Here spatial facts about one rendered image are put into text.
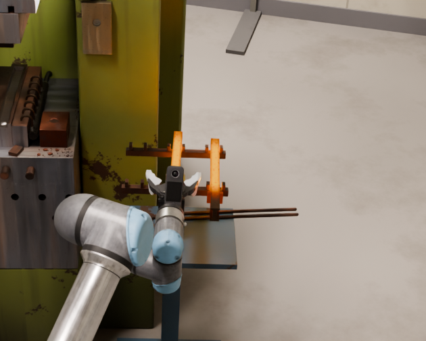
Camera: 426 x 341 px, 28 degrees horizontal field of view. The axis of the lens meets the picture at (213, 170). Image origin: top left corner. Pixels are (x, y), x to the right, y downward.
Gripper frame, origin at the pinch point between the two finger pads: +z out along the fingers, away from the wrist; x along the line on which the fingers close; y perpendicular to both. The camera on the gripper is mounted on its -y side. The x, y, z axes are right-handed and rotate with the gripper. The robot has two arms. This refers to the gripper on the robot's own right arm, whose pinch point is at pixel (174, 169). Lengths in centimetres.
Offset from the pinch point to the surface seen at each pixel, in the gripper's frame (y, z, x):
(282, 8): 97, 368, 63
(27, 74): 5, 64, -54
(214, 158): 9.1, 21.2, 11.7
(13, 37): -25, 28, -49
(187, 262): 36.3, 3.8, 5.1
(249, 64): 104, 288, 38
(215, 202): 8.0, -3.9, 12.1
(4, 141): 10, 28, -54
